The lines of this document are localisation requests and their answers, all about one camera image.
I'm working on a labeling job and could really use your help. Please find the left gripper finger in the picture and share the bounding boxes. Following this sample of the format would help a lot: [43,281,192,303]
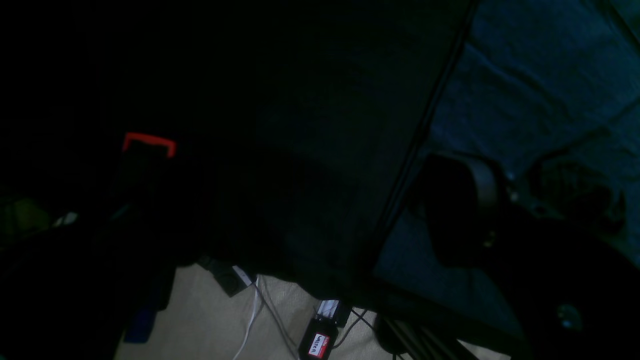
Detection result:
[417,152,506,268]

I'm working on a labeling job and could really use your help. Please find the dark grey T-shirt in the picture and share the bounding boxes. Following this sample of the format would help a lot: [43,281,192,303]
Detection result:
[358,0,639,348]

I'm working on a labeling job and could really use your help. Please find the black adapter red label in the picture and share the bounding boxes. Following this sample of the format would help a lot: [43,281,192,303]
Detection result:
[298,300,353,360]

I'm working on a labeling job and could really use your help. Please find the black table cloth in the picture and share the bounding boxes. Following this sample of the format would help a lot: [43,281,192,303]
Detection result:
[1,0,477,297]

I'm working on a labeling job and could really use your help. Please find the red blue clamp bottom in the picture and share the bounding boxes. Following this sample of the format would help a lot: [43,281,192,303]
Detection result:
[109,132,177,345]

